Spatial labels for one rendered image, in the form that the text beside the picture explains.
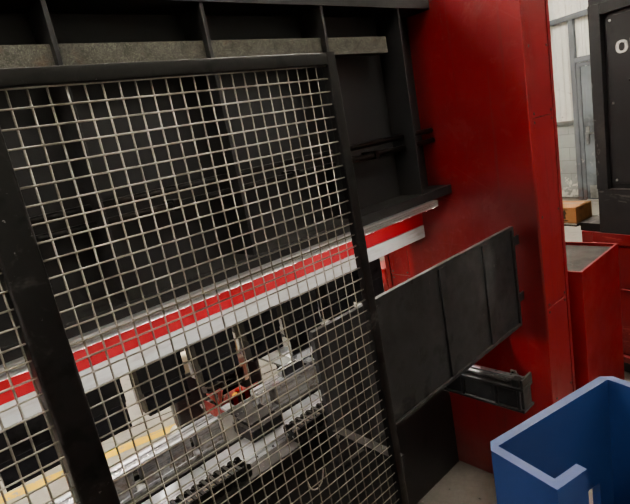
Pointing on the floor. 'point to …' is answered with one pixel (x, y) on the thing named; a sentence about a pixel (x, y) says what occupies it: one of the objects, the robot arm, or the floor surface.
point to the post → (38, 314)
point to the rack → (580, 449)
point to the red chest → (595, 310)
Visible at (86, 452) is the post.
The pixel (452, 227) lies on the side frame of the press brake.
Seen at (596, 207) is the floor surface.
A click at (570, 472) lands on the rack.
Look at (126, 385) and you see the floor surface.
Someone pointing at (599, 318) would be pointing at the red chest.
